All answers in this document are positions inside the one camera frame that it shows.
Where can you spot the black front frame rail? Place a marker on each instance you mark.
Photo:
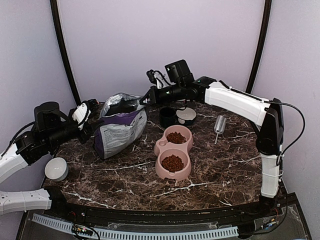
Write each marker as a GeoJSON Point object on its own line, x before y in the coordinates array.
{"type": "Point", "coordinates": [239, 214]}

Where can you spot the white ceramic pet bowl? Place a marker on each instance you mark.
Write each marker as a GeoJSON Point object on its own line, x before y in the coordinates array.
{"type": "Point", "coordinates": [186, 117]}

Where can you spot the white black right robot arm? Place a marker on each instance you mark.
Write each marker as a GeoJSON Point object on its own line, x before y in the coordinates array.
{"type": "Point", "coordinates": [264, 113]}

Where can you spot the metal food scoop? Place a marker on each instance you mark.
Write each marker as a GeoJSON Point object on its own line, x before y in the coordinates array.
{"type": "Point", "coordinates": [219, 127]}

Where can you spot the white grey round bowl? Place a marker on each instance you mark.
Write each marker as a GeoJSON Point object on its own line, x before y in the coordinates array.
{"type": "Point", "coordinates": [56, 169]}

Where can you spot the grey slotted cable duct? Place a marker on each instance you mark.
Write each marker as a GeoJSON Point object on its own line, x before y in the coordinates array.
{"type": "Point", "coordinates": [119, 231]}

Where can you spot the pink double pet bowl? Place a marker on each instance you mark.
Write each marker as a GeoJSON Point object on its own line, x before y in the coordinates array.
{"type": "Point", "coordinates": [163, 148]}

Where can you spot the brown kibble in bowl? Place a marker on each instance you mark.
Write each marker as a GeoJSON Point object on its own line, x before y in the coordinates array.
{"type": "Point", "coordinates": [176, 138]}

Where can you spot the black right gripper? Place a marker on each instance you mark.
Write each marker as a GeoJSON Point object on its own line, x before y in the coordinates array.
{"type": "Point", "coordinates": [155, 99]}

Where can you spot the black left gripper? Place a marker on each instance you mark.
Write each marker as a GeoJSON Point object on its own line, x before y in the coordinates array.
{"type": "Point", "coordinates": [89, 129]}

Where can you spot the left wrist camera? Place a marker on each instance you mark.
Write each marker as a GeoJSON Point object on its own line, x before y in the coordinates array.
{"type": "Point", "coordinates": [81, 113]}

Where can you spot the purple pet food bag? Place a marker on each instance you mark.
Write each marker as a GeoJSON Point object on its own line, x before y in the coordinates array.
{"type": "Point", "coordinates": [123, 120]}

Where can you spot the dark green mug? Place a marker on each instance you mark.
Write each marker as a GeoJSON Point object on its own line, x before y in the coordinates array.
{"type": "Point", "coordinates": [167, 117]}

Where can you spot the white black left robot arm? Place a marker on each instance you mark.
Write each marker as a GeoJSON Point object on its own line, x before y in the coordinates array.
{"type": "Point", "coordinates": [50, 129]}

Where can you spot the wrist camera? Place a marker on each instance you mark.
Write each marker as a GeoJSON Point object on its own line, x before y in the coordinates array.
{"type": "Point", "coordinates": [157, 78]}
{"type": "Point", "coordinates": [81, 113]}

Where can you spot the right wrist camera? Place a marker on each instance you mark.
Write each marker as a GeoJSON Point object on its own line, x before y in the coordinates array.
{"type": "Point", "coordinates": [157, 78]}

